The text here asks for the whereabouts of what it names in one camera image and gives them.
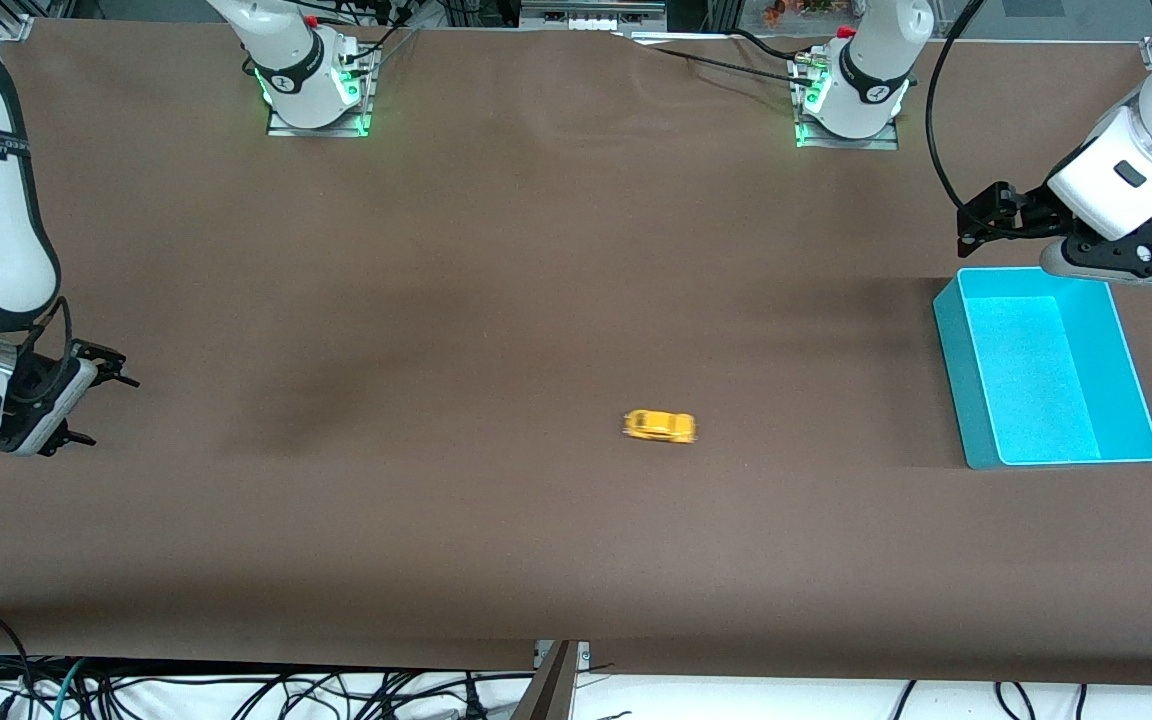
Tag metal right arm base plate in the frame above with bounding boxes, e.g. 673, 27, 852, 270
266, 45, 378, 139

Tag teal floor cable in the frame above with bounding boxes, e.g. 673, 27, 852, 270
54, 658, 89, 720

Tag silver table edge bracket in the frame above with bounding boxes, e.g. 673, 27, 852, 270
534, 640, 592, 671

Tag long black table cable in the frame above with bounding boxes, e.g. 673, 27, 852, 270
626, 34, 819, 89

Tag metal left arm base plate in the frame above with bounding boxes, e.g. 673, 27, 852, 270
793, 55, 901, 152

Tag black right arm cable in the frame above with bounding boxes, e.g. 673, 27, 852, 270
11, 295, 73, 406

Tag white power strip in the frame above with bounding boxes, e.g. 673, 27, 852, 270
521, 0, 667, 33

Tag tangled black floor cables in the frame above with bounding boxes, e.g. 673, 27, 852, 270
86, 668, 537, 720

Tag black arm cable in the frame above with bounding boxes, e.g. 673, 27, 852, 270
923, 0, 987, 211
11, 295, 73, 406

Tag yellow toy beetle car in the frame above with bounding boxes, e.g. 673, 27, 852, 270
622, 409, 699, 445

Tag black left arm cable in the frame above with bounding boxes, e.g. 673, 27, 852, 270
923, 0, 987, 211

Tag dark table leg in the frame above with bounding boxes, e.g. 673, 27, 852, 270
510, 642, 578, 720

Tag short black table cable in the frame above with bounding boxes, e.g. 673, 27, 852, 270
731, 28, 819, 64

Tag turquoise plastic bin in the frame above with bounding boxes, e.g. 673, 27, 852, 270
933, 266, 1152, 471

